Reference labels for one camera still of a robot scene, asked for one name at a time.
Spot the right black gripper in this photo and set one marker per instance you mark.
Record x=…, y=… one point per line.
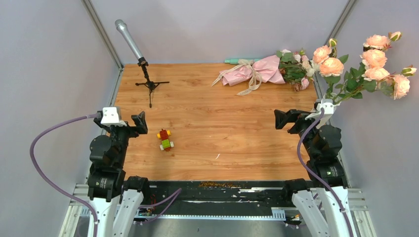
x=281, y=117

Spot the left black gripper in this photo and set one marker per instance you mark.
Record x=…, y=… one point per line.
x=139, y=119

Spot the pink flower bouquet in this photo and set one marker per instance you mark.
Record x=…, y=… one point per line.
x=284, y=67

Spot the cream printed ribbon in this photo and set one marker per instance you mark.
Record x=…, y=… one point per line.
x=255, y=79

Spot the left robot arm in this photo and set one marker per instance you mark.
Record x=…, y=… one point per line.
x=114, y=198

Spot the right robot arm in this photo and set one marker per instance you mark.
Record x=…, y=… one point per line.
x=326, y=213

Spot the toy brick car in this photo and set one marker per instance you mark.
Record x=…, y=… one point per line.
x=164, y=136

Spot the silver microphone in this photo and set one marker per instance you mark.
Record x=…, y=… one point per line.
x=123, y=30

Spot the peach artificial roses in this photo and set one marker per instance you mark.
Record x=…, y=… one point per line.
x=370, y=76

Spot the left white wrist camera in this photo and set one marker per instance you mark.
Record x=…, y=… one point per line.
x=112, y=116

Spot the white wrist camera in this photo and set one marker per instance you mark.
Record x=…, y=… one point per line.
x=112, y=116
x=322, y=106

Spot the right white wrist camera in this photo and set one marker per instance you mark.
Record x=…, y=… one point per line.
x=322, y=106

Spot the teal cylindrical handle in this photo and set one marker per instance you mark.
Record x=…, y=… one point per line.
x=236, y=61

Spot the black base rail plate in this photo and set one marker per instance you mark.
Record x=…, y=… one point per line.
x=265, y=193

